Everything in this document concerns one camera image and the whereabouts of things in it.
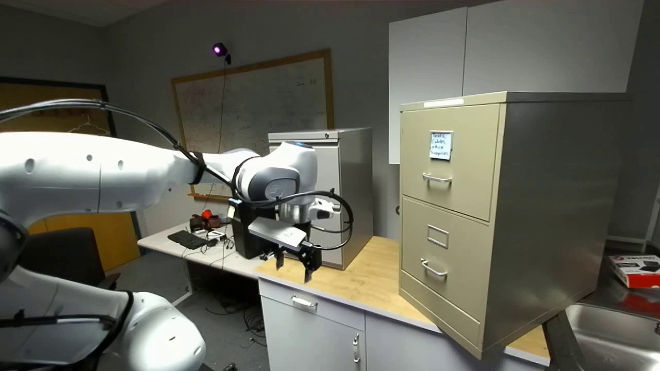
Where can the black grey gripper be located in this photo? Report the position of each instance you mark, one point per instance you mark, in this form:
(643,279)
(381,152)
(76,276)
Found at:
(279,232)

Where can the beige unlabelled cabinet drawer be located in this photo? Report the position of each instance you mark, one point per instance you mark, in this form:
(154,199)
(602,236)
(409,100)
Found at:
(471,275)

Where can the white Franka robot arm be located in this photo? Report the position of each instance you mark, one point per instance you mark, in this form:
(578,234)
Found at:
(69,171)

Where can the silver base cabinet drawer pull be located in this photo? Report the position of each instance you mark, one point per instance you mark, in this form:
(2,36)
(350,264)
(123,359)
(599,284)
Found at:
(303,303)

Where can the white base cabinet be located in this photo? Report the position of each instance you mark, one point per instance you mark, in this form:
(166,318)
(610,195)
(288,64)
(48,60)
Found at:
(316,341)

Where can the silver base cabinet door pull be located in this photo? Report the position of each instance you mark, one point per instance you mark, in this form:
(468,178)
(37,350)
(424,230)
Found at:
(356,350)

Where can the grey metal filing cabinet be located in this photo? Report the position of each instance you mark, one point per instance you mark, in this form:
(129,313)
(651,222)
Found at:
(352,171)

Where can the beige labelled cabinet drawer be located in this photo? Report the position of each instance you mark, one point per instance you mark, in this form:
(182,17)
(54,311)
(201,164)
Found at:
(477,196)

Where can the beige filing cabinet body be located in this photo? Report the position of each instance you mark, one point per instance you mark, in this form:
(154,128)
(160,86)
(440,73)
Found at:
(548,206)

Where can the black box on desk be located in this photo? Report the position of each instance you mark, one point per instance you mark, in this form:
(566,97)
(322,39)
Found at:
(239,237)

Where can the red black desk device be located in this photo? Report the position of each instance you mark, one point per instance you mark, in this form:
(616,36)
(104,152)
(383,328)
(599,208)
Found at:
(204,219)

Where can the black flat keyboard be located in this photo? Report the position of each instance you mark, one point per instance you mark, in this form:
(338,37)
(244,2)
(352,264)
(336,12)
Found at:
(187,240)

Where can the empty metal label holder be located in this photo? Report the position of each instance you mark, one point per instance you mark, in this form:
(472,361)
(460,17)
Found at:
(438,236)

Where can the wood framed whiteboard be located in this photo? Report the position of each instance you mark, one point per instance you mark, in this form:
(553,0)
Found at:
(274,103)

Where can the white label card holder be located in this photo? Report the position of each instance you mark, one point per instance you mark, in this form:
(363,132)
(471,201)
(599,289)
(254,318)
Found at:
(440,145)

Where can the yellow door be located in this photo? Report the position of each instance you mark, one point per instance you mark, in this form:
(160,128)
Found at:
(104,237)

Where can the black office chair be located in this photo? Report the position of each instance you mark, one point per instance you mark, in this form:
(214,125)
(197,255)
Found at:
(62,255)

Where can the stainless steel sink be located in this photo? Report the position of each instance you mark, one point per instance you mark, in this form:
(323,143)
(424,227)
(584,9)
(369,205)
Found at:
(619,336)

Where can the red and white box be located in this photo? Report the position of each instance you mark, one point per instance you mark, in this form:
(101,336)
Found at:
(632,270)

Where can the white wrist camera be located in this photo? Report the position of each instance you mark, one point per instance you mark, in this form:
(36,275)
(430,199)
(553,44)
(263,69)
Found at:
(322,208)

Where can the purple lit wall camera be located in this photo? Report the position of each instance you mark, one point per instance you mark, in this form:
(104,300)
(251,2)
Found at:
(218,49)

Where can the white wall cabinet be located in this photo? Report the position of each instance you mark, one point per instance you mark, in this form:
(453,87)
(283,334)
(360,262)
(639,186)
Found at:
(426,69)

